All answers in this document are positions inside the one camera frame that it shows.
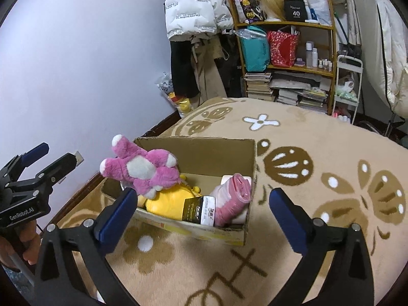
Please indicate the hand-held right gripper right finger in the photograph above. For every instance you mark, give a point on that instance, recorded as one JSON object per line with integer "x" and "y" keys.
{"x": 284, "y": 217}

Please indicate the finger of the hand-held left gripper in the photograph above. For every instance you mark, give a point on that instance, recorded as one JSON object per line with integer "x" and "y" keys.
{"x": 35, "y": 153}
{"x": 60, "y": 165}

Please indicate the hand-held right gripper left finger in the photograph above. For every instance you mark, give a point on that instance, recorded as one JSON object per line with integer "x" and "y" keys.
{"x": 121, "y": 212}

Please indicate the yellow bear plush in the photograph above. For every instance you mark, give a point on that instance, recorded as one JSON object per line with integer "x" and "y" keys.
{"x": 165, "y": 202}

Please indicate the pink bear plush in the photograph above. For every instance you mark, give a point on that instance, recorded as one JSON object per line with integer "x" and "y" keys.
{"x": 143, "y": 169}

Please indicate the pink cloth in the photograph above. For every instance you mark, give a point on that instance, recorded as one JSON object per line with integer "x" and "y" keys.
{"x": 234, "y": 191}

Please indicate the black tissue pack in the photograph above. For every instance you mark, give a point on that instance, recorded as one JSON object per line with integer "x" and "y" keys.
{"x": 197, "y": 210}

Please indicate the cardboard box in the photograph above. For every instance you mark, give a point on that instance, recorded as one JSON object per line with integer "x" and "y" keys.
{"x": 216, "y": 156}

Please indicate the person's left hand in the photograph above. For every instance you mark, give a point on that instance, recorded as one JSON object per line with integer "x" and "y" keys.
{"x": 29, "y": 242}

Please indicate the pink foam block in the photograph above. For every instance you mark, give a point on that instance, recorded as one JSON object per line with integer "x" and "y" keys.
{"x": 239, "y": 218}

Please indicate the white fluffy bee plush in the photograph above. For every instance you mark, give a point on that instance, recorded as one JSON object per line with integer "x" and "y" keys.
{"x": 183, "y": 177}

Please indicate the leaning book pile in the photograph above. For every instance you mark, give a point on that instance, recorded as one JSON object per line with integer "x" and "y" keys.
{"x": 306, "y": 98}

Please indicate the plastic bag of toys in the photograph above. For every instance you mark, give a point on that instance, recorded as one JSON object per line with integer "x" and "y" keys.
{"x": 175, "y": 97}

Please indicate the tall book stack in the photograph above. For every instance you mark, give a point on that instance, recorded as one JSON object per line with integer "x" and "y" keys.
{"x": 258, "y": 86}

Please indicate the grey paper pile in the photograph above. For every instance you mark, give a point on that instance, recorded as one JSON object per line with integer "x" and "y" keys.
{"x": 298, "y": 81}

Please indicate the plastic bag in cart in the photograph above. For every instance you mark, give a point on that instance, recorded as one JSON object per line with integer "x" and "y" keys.
{"x": 346, "y": 90}

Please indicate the black hanging garment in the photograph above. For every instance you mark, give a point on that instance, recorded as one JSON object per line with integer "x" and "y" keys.
{"x": 234, "y": 73}

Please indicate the black hanging trousers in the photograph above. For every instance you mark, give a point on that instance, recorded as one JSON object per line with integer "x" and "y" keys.
{"x": 183, "y": 70}

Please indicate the row of small bottles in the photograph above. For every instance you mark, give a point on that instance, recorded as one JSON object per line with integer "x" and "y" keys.
{"x": 325, "y": 64}

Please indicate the white metal cart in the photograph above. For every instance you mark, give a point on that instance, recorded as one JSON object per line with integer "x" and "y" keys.
{"x": 360, "y": 76}

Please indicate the short white bottle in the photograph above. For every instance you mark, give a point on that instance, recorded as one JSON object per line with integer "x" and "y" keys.
{"x": 315, "y": 58}

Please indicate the beige hanging trousers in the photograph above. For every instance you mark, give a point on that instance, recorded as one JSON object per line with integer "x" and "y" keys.
{"x": 208, "y": 73}

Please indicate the tall white bottle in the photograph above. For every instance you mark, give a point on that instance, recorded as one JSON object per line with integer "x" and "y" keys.
{"x": 309, "y": 54}

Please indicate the teal bag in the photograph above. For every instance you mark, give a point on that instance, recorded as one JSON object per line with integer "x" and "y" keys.
{"x": 255, "y": 54}

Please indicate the red patterned bag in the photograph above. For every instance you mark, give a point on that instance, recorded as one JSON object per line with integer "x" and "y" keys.
{"x": 283, "y": 49}

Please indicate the wooden shelf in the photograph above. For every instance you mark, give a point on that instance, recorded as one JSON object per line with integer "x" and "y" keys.
{"x": 332, "y": 38}

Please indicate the white puffer jacket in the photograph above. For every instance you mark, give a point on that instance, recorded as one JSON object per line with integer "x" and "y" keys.
{"x": 191, "y": 6}

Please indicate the black box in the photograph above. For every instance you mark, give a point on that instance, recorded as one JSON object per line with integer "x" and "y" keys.
{"x": 295, "y": 11}

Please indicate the white hanging garment cover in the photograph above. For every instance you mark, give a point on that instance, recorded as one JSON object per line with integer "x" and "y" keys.
{"x": 392, "y": 35}

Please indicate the blonde wig head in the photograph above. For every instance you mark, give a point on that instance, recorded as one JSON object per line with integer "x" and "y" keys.
{"x": 271, "y": 3}

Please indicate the black pink patterned bag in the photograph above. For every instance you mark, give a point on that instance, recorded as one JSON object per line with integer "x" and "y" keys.
{"x": 244, "y": 1}

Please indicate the white plastic bag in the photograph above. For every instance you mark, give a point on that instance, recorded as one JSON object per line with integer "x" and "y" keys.
{"x": 317, "y": 0}

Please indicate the wall outlet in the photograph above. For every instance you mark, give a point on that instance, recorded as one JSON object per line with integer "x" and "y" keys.
{"x": 79, "y": 158}

